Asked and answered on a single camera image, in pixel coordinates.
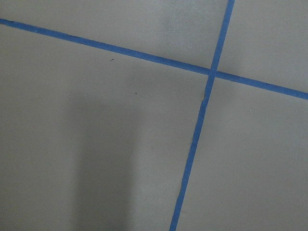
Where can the blue tape line crosswise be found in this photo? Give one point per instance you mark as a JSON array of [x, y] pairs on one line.
[[154, 59]]

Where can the blue tape line lengthwise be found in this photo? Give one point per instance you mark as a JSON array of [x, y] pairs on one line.
[[201, 115]]

